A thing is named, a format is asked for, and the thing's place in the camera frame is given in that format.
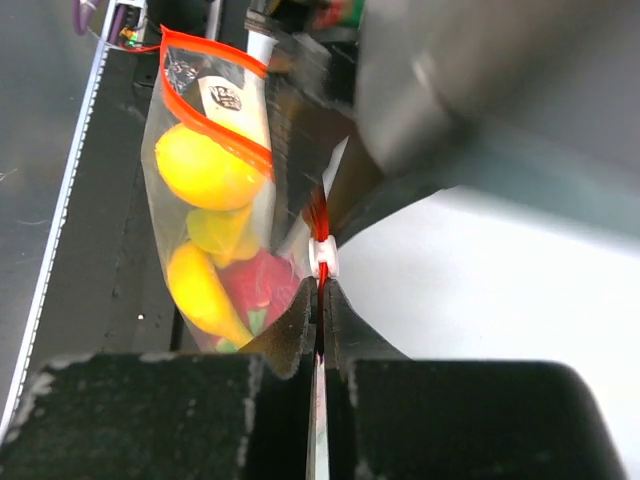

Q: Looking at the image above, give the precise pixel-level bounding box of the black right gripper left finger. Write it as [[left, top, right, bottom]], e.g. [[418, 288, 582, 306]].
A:
[[1, 278, 317, 479]]

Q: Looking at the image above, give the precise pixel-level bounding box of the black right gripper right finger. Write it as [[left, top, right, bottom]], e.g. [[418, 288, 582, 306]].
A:
[[322, 280, 625, 479]]

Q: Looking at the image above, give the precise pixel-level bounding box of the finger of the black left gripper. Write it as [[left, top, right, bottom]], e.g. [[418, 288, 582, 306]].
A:
[[329, 134, 450, 246]]

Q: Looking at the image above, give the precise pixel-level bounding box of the red dragon fruit toy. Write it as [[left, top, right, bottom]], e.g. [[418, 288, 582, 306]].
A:
[[217, 248, 301, 336]]

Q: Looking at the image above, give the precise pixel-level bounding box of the yellow banana toy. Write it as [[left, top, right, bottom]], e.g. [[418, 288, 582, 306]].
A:
[[166, 241, 253, 348]]

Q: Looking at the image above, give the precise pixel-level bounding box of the yellow lemon toy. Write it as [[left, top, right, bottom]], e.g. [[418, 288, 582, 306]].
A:
[[155, 123, 266, 211]]

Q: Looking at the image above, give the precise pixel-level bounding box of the clear zip bag orange zipper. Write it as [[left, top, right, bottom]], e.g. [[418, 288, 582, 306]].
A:
[[141, 28, 338, 353]]

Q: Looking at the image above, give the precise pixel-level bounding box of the black table edge rail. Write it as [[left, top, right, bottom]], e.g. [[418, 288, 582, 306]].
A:
[[28, 1, 362, 360]]

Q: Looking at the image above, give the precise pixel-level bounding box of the white slotted cable duct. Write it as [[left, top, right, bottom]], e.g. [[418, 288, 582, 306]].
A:
[[1, 1, 142, 428]]

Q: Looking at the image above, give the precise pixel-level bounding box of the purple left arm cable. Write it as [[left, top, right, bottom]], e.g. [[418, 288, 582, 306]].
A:
[[69, 0, 109, 37]]

